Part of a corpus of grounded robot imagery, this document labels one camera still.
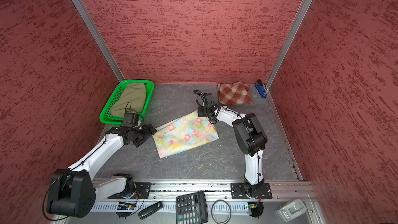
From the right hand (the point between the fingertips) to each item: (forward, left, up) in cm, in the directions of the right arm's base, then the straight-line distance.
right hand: (200, 114), depth 98 cm
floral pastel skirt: (-13, +11, -3) cm, 17 cm away
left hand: (-16, +28, +2) cm, 32 cm away
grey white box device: (-52, -39, -2) cm, 65 cm away
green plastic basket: (-2, +60, 0) cm, 60 cm away
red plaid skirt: (+19, -25, -2) cm, 31 cm away
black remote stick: (-50, +23, -1) cm, 55 cm away
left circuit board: (-47, +39, -7) cm, 62 cm away
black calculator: (-50, +5, -3) cm, 50 cm away
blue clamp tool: (+23, -46, -2) cm, 51 cm away
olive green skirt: (+11, +47, +2) cm, 48 cm away
